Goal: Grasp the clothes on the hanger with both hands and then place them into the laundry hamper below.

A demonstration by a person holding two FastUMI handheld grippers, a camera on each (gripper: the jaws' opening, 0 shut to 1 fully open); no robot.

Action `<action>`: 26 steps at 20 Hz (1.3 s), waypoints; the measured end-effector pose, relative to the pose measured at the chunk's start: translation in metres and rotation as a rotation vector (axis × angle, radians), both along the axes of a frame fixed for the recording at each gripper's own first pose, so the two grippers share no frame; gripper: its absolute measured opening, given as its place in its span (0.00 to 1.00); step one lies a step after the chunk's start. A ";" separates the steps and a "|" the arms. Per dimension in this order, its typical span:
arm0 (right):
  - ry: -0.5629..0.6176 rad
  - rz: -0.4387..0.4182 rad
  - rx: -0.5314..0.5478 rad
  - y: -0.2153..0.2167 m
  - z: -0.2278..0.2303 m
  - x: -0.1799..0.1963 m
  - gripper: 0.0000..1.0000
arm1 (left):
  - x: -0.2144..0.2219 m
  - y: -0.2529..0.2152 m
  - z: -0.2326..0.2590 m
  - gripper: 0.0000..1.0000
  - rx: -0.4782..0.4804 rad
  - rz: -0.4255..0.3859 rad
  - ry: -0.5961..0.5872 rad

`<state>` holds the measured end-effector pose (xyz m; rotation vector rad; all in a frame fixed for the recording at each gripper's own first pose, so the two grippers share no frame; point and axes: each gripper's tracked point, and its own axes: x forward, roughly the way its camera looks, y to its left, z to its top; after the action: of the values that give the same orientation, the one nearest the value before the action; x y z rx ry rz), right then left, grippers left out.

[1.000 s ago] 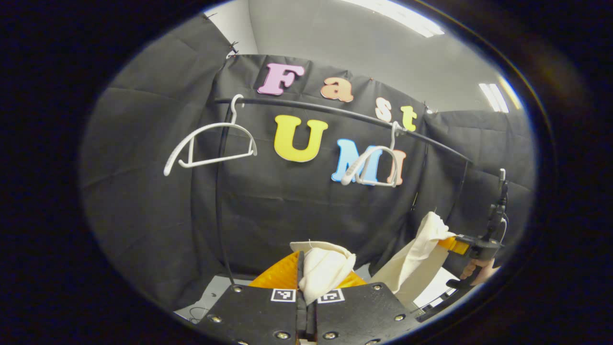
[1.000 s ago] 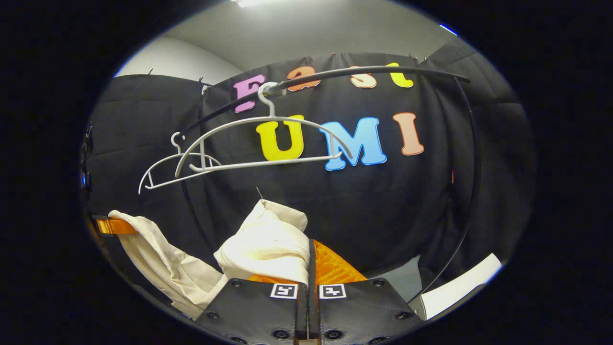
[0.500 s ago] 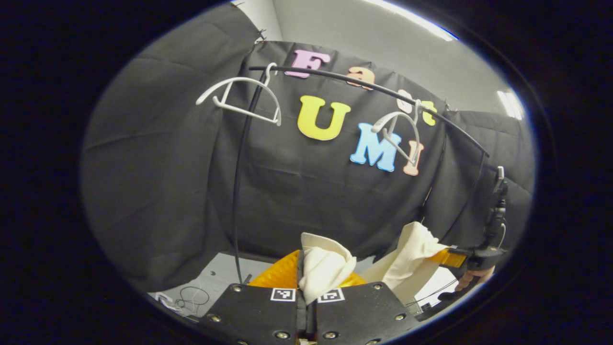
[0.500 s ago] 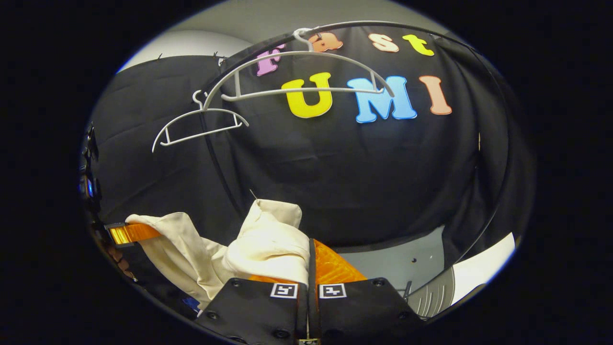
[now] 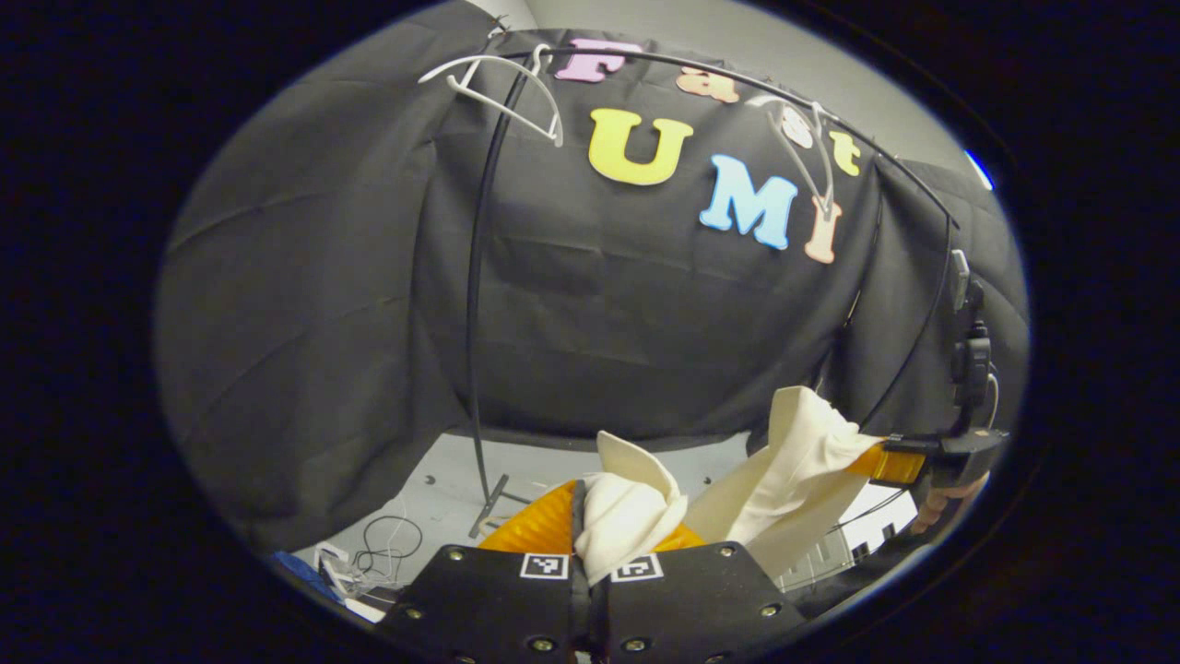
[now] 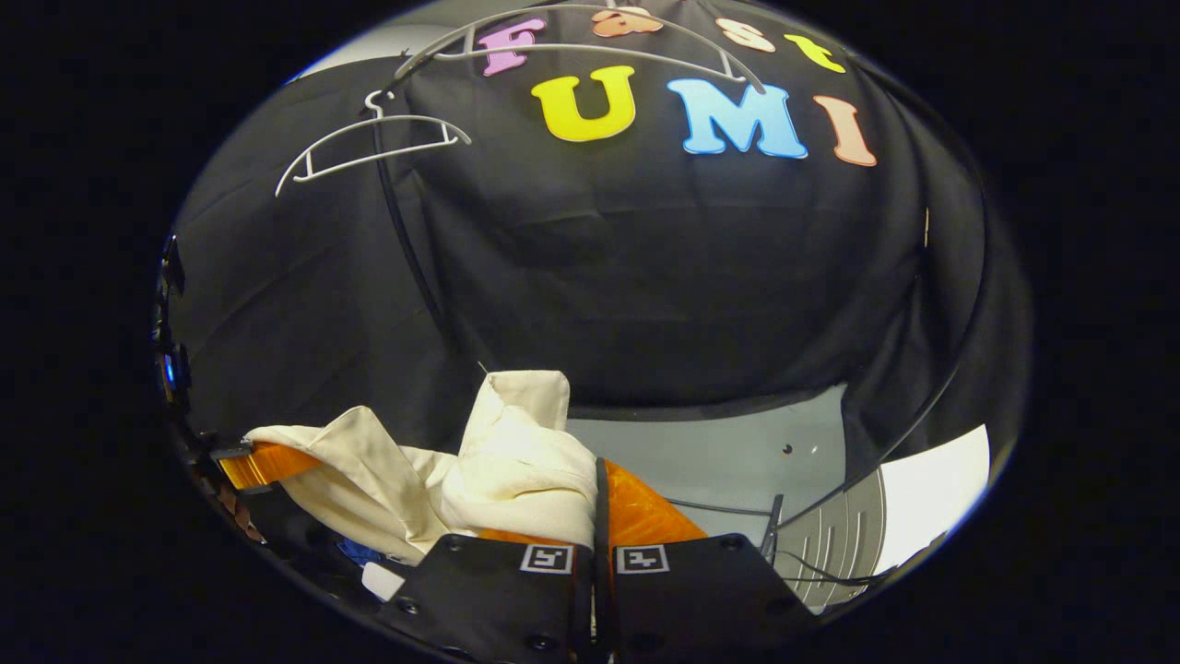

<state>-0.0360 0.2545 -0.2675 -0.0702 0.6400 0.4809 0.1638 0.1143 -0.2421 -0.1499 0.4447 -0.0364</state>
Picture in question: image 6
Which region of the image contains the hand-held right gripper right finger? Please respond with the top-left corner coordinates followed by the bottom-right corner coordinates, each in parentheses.
top-left (596, 456), bottom-right (821, 664)

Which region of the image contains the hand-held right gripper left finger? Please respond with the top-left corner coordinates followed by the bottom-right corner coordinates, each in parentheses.
top-left (378, 528), bottom-right (597, 664)

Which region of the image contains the cream shirt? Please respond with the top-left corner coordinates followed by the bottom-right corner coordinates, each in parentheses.
top-left (244, 371), bottom-right (601, 566)

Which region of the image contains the white slatted laundry hamper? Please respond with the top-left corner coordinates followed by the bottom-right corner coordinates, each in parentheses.
top-left (773, 466), bottom-right (891, 615)

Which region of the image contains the large white clothes hanger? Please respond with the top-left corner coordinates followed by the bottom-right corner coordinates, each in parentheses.
top-left (395, 5), bottom-right (767, 95)

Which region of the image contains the small white clothes hanger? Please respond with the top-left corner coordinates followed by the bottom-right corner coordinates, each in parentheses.
top-left (275, 89), bottom-right (474, 198)

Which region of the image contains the black backdrop cloth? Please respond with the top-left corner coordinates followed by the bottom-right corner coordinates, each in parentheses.
top-left (171, 0), bottom-right (1035, 482)

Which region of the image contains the white board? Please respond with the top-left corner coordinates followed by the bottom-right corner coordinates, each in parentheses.
top-left (874, 423), bottom-right (993, 575)

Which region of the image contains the black cable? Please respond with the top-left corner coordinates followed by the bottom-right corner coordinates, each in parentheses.
top-left (777, 548), bottom-right (888, 588)
top-left (664, 496), bottom-right (777, 519)

